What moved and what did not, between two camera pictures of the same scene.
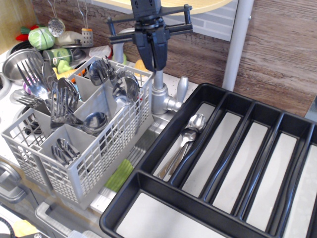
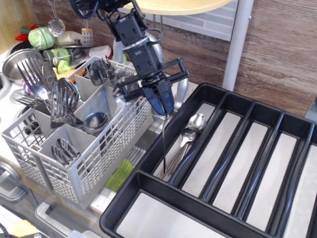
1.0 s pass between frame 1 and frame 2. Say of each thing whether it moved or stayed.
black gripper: moved
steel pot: stayed
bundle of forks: stayed
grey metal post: stayed
